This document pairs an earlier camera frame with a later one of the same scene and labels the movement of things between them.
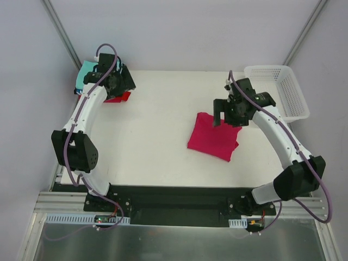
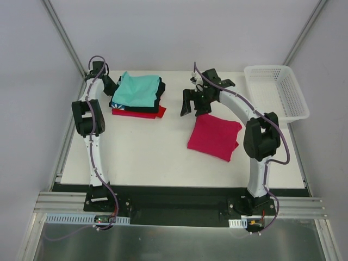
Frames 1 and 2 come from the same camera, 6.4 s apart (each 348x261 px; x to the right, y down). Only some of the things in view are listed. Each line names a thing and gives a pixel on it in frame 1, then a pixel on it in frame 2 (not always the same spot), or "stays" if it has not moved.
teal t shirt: x=87 y=66 to x=136 y=91
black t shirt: x=115 y=87 to x=159 y=93
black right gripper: x=221 y=107 to x=196 y=95
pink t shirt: x=219 y=141 stays
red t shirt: x=124 y=97 to x=152 y=115
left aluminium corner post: x=60 y=31 stays
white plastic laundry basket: x=280 y=81 stays
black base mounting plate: x=178 y=205 stays
